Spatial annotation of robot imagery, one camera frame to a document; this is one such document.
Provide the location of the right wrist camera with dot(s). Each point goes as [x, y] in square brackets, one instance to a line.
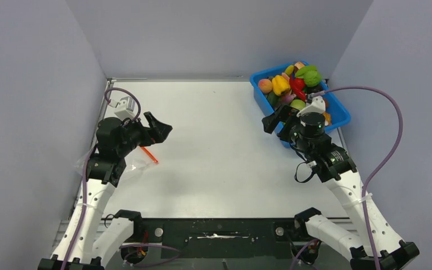
[316, 106]

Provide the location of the clear zip top bag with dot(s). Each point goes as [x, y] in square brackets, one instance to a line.
[141, 160]

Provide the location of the yellow toy bell pepper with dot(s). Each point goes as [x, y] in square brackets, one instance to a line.
[280, 85]

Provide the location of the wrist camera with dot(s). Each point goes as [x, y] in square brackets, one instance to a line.
[125, 108]
[316, 106]

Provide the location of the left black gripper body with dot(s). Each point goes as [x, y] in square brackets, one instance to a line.
[135, 134]

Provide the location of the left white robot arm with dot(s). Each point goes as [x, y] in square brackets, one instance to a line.
[80, 248]

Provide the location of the red toy chili pepper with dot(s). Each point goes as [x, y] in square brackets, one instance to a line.
[297, 86]

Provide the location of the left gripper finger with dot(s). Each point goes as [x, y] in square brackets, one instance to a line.
[159, 131]
[152, 121]

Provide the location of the blue plastic bin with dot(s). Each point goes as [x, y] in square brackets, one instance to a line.
[340, 116]

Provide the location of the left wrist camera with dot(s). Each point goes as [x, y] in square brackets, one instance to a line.
[125, 108]

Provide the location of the green toy lettuce ball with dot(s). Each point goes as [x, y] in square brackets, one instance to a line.
[312, 78]

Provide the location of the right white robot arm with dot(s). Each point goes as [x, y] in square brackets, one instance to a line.
[375, 245]

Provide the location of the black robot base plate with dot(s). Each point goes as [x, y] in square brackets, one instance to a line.
[224, 238]

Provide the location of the green toy cabbage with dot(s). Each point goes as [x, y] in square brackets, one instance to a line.
[298, 104]

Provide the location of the toy peach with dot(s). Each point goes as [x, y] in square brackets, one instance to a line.
[266, 86]

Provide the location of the green toy leaf vegetable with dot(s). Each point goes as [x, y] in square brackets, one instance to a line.
[300, 73]

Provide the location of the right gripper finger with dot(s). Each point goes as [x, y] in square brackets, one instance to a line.
[285, 112]
[271, 122]

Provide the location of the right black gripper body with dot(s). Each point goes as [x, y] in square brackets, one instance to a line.
[293, 133]

